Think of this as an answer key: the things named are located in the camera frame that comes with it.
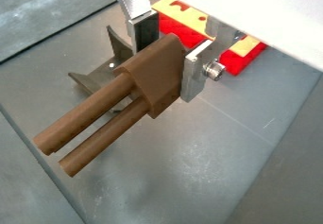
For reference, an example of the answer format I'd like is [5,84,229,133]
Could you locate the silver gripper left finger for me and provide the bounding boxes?
[117,0,158,53]

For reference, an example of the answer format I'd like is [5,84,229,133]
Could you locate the brown three prong object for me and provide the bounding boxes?
[34,34,185,176]

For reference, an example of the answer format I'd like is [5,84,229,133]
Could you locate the red shape sorter block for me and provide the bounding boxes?
[150,0,265,76]

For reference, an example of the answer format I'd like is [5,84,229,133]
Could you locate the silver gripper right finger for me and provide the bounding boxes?
[180,16,244,102]

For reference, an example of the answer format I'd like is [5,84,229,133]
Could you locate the dark grey cradle fixture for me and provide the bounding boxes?
[66,25,139,115]

